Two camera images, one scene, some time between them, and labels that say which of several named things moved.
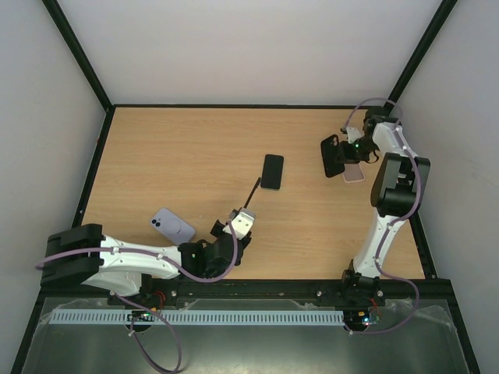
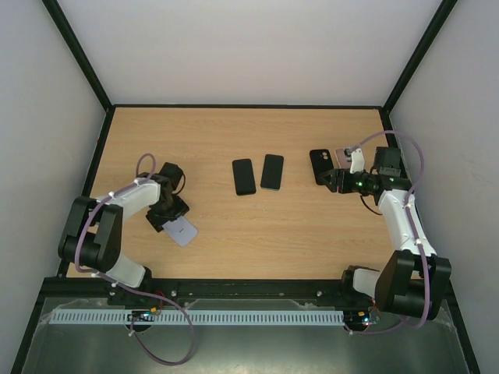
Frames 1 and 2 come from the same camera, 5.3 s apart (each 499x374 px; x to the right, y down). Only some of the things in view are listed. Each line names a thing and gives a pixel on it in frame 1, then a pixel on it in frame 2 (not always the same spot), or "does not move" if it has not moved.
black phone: (252, 193) to (243, 177)
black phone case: (330, 144) to (321, 160)
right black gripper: (342, 152) to (339, 180)
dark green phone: (272, 171) does not move
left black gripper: (216, 227) to (158, 221)
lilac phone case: (172, 227) does not move
